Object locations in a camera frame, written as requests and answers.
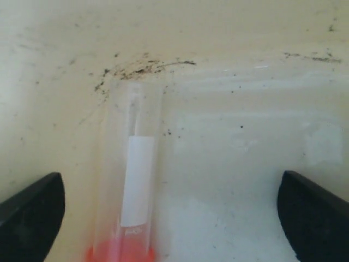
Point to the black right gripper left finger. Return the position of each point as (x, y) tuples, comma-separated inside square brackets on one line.
[(31, 219)]

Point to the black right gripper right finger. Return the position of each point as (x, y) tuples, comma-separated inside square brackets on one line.
[(314, 220)]

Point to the orange-capped clear tube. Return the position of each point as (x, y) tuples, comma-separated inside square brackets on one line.
[(127, 173)]

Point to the small cream bin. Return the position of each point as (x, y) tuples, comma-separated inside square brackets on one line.
[(250, 89)]

